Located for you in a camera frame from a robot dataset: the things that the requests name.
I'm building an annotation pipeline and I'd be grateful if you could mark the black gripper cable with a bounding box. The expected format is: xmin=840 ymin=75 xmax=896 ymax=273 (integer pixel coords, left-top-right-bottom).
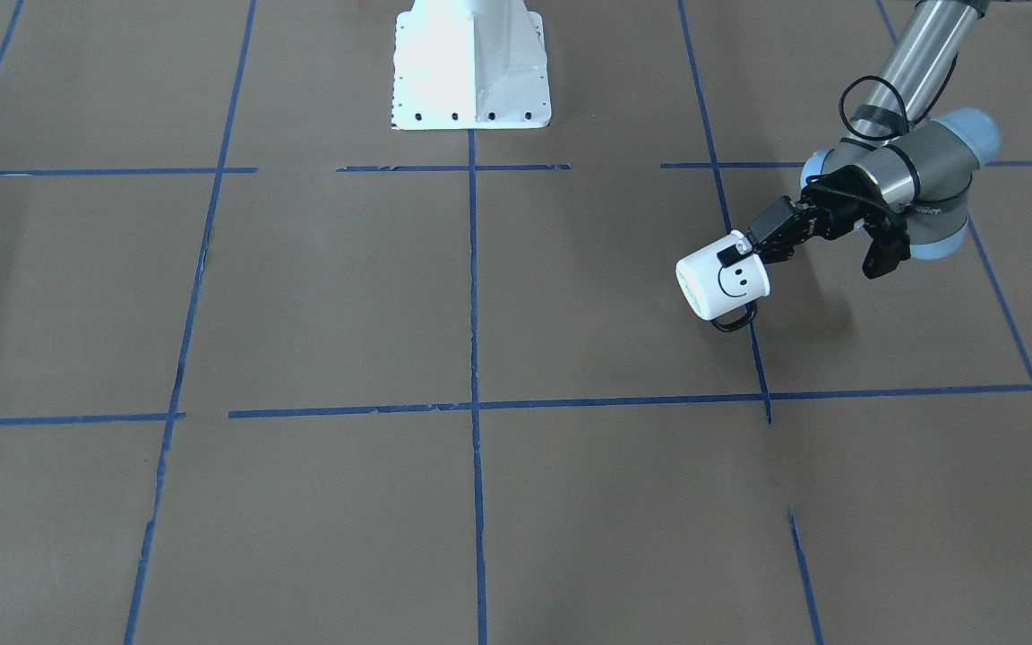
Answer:
xmin=838 ymin=75 xmax=933 ymax=144

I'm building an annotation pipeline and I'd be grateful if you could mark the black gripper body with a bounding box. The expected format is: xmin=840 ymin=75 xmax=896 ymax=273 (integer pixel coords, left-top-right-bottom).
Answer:
xmin=791 ymin=170 xmax=883 ymax=245

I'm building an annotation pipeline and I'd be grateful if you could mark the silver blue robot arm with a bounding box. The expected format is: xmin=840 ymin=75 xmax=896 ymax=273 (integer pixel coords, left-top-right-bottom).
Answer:
xmin=708 ymin=1 xmax=1001 ymax=279

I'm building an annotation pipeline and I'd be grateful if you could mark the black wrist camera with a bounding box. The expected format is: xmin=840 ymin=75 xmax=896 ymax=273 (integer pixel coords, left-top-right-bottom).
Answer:
xmin=861 ymin=218 xmax=912 ymax=280

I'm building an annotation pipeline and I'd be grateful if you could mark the short torn blue tape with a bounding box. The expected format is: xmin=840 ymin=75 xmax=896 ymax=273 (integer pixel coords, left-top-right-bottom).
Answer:
xmin=787 ymin=503 xmax=826 ymax=644

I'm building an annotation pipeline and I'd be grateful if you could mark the blue tape strip lengthwise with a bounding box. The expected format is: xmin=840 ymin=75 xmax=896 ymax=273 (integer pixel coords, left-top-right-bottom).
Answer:
xmin=676 ymin=1 xmax=774 ymax=425

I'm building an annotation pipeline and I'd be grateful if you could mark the blue tape strip crosswise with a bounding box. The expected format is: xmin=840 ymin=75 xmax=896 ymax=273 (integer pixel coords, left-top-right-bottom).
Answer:
xmin=0 ymin=383 xmax=1032 ymax=427

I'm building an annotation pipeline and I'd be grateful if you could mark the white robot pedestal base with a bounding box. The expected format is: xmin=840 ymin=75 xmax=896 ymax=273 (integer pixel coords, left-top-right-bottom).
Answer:
xmin=391 ymin=1 xmax=553 ymax=131

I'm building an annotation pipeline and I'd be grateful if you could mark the white smiley mug black handle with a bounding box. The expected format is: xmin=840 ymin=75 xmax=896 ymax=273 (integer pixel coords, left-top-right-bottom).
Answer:
xmin=675 ymin=231 xmax=771 ymax=333

